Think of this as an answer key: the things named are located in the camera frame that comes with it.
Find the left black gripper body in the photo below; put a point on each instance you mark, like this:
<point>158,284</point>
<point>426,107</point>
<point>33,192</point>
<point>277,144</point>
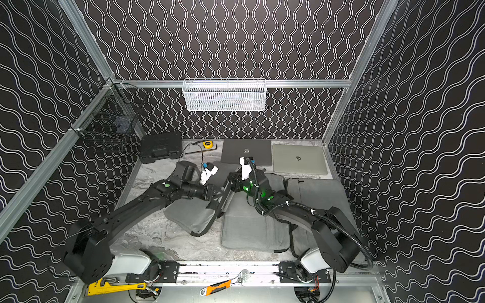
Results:
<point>211,192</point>

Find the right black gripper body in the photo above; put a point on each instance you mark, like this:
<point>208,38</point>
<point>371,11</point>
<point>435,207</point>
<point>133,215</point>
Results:
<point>233,180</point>

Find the silver laptop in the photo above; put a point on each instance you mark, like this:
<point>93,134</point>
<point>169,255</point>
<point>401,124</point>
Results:
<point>299,159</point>

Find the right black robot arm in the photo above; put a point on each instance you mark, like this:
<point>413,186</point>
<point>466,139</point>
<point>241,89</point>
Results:
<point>320,207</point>

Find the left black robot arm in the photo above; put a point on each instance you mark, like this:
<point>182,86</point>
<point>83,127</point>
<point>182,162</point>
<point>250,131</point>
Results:
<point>87,250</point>

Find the black hex key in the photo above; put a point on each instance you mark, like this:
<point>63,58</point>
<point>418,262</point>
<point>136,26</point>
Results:
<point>201,150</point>

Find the yellow tape measure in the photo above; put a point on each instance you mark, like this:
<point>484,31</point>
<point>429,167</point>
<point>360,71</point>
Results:
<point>207,144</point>

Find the black plastic tool case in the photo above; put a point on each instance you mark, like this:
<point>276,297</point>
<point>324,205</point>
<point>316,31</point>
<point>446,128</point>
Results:
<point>161,146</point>

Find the orange adjustable wrench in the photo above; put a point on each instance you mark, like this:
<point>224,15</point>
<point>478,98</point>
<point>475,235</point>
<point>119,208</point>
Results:
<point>223,285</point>

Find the yellow pipe wrench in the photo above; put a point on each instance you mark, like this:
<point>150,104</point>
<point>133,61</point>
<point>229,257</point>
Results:
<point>110,286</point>

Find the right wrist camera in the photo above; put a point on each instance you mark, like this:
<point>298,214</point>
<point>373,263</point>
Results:
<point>246,163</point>

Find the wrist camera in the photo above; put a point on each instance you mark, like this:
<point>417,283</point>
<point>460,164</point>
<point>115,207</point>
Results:
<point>208,170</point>
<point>246,163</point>

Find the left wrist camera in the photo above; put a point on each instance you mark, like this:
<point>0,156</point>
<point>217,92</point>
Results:
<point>208,170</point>

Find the white wire mesh basket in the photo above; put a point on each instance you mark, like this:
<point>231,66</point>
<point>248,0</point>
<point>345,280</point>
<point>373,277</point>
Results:
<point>225,94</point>

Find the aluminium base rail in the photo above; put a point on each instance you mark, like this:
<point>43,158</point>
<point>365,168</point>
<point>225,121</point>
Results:
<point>205,273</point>

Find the black wire basket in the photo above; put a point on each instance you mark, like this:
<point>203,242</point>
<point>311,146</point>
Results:
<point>114,117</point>

